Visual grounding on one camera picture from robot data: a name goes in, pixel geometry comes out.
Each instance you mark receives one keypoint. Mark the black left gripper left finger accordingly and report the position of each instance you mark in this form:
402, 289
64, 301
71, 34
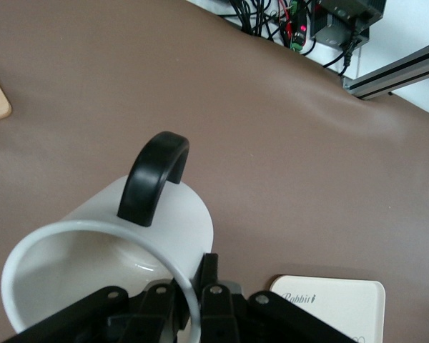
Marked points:
103, 314

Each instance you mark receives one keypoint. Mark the silver aluminium extrusion profile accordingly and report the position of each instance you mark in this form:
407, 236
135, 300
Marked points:
397, 73

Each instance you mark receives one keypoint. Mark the green terminal circuit board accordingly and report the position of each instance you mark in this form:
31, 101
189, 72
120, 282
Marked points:
296, 32

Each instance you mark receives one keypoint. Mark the cream tray with Rabbit print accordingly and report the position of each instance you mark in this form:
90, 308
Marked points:
343, 300

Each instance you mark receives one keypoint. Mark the black finned electronics box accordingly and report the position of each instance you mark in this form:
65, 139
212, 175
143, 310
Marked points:
346, 18

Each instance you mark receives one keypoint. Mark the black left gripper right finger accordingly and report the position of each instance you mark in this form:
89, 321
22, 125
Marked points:
221, 318

